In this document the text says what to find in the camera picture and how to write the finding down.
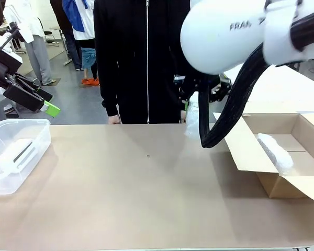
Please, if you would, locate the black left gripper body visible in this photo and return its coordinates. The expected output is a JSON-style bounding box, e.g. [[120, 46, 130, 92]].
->
[[0, 41, 24, 88]]

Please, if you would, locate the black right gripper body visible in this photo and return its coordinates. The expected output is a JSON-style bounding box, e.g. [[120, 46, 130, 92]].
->
[[210, 74, 234, 105]]

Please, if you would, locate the bubble-wrapped clock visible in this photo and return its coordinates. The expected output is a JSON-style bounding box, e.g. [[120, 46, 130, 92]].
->
[[256, 132, 295, 175], [183, 91, 203, 139]]

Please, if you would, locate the person's left forearm black sleeve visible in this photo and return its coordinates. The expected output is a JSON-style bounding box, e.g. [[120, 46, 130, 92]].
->
[[169, 52, 189, 113]]

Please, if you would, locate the person's right forearm black sleeve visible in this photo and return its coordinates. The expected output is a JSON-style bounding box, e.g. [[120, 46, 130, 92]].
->
[[100, 60, 120, 118]]

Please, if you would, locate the clear plastic bin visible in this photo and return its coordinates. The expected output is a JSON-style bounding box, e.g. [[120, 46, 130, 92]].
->
[[0, 119, 52, 196]]

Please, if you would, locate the bystander in white coat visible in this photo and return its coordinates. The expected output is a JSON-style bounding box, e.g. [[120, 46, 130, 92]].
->
[[2, 0, 54, 86]]

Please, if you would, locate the person's torso black jacket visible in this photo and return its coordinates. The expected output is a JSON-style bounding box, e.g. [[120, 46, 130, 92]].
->
[[93, 0, 199, 125]]

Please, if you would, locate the black metal chair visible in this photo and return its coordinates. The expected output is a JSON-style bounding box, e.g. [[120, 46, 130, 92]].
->
[[40, 18, 61, 48]]

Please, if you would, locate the orange shoe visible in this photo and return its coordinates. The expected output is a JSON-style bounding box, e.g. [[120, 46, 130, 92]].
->
[[81, 77, 100, 86]]

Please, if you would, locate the bystander in blue jeans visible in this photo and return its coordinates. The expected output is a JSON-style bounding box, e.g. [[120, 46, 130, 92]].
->
[[80, 47, 100, 79]]

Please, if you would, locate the brown cardboard box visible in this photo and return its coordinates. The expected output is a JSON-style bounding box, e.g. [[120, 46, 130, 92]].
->
[[212, 111, 314, 202]]

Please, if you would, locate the white background table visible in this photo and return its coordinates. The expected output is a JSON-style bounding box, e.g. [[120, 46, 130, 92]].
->
[[247, 59, 314, 115]]

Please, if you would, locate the bystander in blue white top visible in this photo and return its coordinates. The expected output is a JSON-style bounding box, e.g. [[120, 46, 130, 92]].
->
[[49, 0, 96, 72]]

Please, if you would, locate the black cable bundle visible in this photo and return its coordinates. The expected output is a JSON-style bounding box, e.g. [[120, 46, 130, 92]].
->
[[198, 7, 314, 149]]

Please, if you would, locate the grey pedestal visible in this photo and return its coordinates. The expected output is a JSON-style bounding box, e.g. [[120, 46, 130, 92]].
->
[[0, 87, 20, 118]]

